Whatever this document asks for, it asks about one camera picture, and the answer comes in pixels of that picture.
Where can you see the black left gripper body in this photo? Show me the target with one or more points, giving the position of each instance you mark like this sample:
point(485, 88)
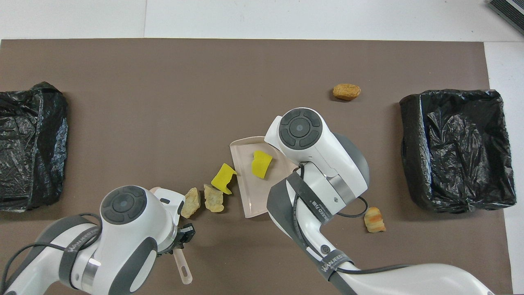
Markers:
point(174, 246)

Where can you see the beige hand brush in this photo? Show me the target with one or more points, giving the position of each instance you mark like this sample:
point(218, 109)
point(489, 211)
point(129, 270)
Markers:
point(183, 268)

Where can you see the pale bread chunk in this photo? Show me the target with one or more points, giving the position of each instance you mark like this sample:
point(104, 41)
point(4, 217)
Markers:
point(190, 203)
point(214, 198)

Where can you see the yellow sponge with green pad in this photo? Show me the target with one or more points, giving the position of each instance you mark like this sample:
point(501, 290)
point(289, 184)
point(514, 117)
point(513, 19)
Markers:
point(223, 178)

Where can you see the beige plastic dustpan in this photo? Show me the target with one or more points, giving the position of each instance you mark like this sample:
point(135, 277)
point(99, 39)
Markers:
point(254, 196)

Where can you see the yellow sponge piece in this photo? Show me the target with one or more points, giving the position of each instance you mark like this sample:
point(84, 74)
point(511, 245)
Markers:
point(261, 164)

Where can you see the striped croissant piece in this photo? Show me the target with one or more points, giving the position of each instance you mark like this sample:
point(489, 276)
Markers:
point(374, 219)

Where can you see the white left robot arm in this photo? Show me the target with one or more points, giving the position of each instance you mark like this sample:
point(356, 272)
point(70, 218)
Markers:
point(123, 229)

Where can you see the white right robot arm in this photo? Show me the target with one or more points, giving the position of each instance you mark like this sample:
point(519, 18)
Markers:
point(319, 155)

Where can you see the bin with black bag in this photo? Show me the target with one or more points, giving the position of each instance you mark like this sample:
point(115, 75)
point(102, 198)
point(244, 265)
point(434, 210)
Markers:
point(458, 151)
point(28, 147)

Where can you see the brown table mat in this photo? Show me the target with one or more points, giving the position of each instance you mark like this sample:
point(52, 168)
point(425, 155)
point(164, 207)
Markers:
point(163, 73)

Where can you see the brown bread roll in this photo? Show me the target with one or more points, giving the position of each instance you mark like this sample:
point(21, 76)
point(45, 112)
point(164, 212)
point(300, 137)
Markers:
point(346, 91)

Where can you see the dark grey ribbed device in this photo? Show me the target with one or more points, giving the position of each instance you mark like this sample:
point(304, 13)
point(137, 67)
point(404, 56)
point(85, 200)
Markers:
point(509, 12)

